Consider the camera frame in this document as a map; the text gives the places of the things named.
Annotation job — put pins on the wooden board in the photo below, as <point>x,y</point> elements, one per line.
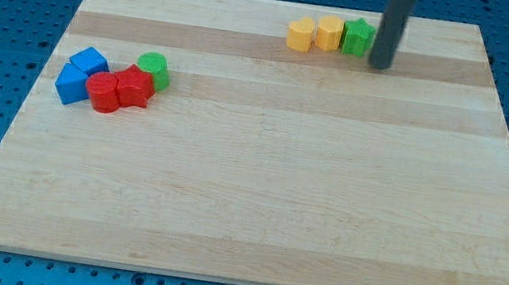
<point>259,165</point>

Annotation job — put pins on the blue cube block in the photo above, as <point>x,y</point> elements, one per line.
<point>90,61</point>

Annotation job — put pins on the yellow hexagon block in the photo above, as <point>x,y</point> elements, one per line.
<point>329,33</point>

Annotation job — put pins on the green star block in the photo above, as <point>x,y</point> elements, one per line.
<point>357,37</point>

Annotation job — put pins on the blue triangular block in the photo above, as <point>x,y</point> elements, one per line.
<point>70,84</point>

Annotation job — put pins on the yellow heart block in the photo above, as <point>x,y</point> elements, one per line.
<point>300,34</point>

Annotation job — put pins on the green cylinder block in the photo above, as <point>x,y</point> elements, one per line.
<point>157,65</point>

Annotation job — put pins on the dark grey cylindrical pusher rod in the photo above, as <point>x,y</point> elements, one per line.
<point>389,33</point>

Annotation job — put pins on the red cylinder block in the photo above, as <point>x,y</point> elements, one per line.
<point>102,90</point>

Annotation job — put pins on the red star block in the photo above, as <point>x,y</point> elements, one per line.
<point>134,87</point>

